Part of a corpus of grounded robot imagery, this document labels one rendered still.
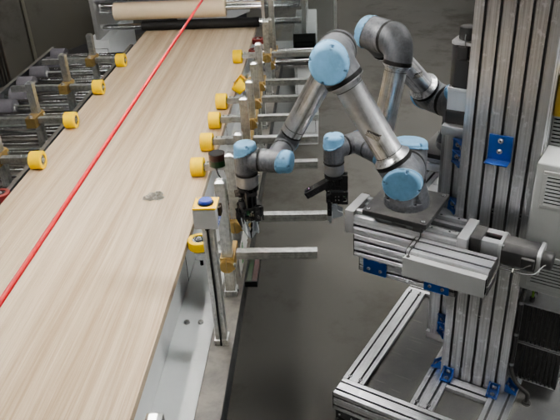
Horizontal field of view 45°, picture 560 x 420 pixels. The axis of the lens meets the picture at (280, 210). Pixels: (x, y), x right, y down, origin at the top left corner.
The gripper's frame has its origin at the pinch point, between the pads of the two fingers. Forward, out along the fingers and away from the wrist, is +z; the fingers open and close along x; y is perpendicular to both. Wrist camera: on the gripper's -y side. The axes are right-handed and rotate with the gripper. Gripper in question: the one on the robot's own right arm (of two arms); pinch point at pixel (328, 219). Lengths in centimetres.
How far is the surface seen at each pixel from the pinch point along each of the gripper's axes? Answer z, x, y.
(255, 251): -3.1, -25.8, -26.0
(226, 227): -15.9, -30.7, -34.5
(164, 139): -7, 63, -76
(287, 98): -12, 99, -20
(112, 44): 2, 256, -156
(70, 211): -7, -3, -99
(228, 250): -6.8, -30.7, -34.5
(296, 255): -1.6, -26.5, -11.6
